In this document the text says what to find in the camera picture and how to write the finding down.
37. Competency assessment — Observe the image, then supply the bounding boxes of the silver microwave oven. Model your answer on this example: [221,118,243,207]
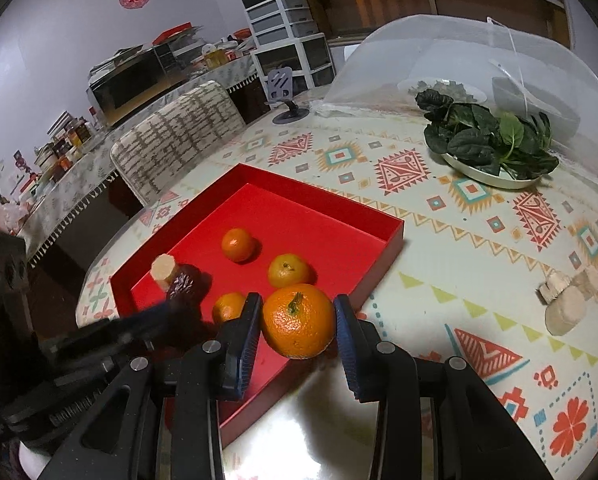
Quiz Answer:
[86,44,186,127]

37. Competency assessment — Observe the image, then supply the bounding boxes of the large orange tangerine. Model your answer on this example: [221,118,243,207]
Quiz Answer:
[262,284,336,360]

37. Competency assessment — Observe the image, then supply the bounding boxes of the plate of spinach leaves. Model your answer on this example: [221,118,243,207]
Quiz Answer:
[415,89,559,180]

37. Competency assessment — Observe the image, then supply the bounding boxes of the black phone stand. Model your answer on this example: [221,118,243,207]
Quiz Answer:
[267,67,310,126]

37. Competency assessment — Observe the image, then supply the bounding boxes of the white mesh food cover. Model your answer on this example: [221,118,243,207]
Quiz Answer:
[315,15,598,184]

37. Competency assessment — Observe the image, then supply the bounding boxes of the patterned chair back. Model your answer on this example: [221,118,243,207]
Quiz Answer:
[110,80,245,206]

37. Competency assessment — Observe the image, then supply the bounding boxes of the red jujube date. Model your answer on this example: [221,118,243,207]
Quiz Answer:
[167,264,206,302]

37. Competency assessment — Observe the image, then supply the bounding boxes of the white plastic drawer cabinet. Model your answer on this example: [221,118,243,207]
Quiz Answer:
[241,0,336,94]

